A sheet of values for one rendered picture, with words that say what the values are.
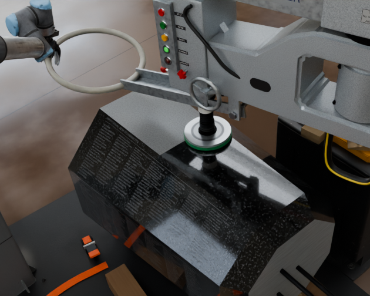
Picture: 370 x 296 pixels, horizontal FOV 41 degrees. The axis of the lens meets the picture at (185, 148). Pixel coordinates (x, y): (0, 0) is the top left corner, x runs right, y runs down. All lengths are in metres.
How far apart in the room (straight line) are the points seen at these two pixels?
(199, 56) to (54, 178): 1.91
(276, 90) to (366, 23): 0.43
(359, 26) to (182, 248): 1.11
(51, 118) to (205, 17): 2.47
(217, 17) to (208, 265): 0.94
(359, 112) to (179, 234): 0.89
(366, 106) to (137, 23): 3.73
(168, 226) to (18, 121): 2.27
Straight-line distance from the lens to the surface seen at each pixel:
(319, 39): 1.56
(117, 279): 2.69
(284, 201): 1.97
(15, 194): 3.50
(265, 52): 1.68
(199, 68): 1.88
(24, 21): 2.31
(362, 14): 1.44
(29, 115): 4.13
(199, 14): 1.75
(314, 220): 2.00
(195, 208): 2.02
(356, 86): 1.59
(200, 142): 2.17
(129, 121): 2.39
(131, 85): 2.31
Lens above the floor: 2.34
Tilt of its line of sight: 42 degrees down
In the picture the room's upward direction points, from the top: 7 degrees counter-clockwise
